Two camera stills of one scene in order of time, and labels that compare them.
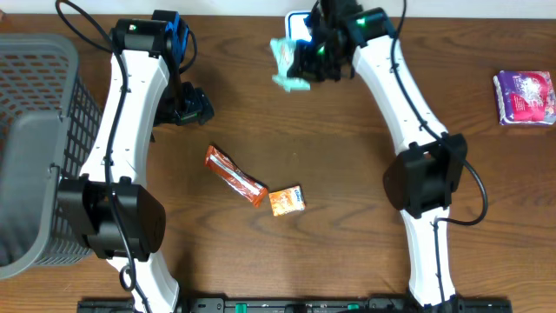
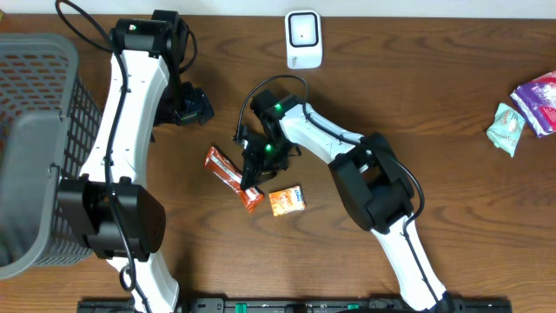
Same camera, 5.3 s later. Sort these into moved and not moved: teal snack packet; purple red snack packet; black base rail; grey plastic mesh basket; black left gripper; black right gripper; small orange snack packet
Moved: teal snack packet; black right gripper; purple red snack packet
Not moved: grey plastic mesh basket; small orange snack packet; black left gripper; black base rail
